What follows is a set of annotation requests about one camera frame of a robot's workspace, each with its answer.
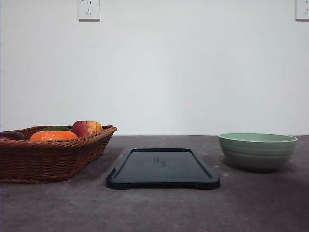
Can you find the pale green ceramic bowl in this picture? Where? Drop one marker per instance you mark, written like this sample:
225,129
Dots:
256,150

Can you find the brown wicker basket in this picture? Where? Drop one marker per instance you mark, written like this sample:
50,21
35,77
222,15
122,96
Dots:
49,154

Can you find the dark blue rectangular tray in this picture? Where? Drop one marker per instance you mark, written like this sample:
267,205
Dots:
164,168

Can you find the red yellow apple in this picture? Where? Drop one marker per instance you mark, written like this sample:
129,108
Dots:
87,128

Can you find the orange tangerine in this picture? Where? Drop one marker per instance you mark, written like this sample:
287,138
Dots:
54,135

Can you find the green fruit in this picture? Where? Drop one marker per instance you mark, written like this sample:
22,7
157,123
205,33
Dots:
56,128

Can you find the dark purple fruit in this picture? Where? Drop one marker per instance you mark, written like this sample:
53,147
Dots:
13,135

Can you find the white wall socket left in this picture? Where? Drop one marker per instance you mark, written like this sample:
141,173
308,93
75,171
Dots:
88,10

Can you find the white wall socket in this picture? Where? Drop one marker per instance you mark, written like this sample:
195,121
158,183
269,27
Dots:
88,10
301,10

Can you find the white wall socket right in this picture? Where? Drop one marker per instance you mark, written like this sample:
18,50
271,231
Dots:
301,10

